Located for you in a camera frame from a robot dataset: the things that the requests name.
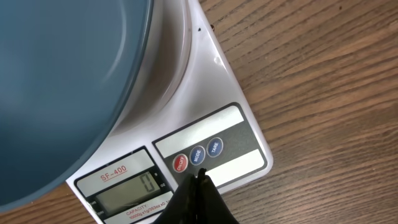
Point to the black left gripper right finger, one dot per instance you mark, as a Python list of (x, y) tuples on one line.
[(211, 208)]

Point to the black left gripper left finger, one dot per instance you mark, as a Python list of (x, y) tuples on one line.
[(181, 208)]

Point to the white digital kitchen scale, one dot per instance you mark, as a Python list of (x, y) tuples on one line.
[(192, 115)]

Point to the blue bowl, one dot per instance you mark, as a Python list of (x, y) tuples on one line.
[(67, 70)]

